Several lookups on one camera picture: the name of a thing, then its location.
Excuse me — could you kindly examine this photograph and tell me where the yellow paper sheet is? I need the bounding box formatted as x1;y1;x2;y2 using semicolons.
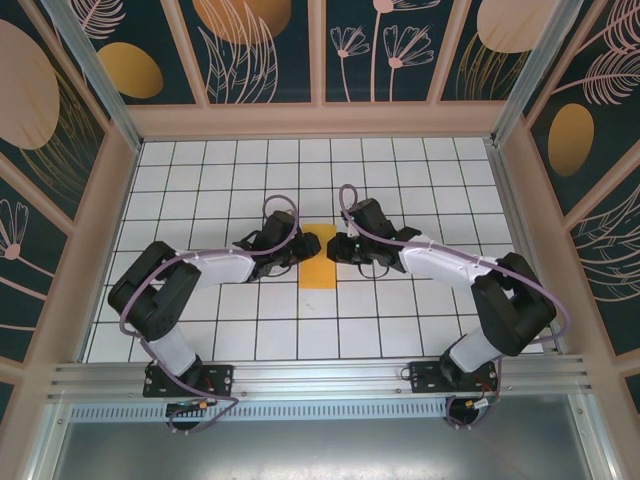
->
299;223;337;291

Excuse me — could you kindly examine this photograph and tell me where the grey metal sheet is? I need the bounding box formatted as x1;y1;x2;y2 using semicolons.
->
49;419;617;480

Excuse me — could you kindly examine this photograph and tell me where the small circuit board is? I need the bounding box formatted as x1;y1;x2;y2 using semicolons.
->
462;394;502;412
166;399;217;417

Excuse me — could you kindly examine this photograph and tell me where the aluminium mounting rail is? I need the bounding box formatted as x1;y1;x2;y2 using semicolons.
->
47;353;596;402

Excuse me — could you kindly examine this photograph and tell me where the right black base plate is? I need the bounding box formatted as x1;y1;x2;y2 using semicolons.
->
408;359;501;395

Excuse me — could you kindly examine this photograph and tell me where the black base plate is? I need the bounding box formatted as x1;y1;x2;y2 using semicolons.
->
408;359;501;395
143;363;236;399

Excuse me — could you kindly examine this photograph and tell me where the aluminium side rail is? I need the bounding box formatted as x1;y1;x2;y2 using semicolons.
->
483;139;569;357

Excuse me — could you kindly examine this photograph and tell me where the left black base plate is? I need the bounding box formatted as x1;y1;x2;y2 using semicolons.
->
143;363;236;399

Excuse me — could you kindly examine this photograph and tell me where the slotted grey cable duct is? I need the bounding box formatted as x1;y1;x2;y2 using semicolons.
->
67;399;454;424

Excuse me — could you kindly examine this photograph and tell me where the aluminium corner post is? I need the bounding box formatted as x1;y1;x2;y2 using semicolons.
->
42;0;145;152
491;0;594;147

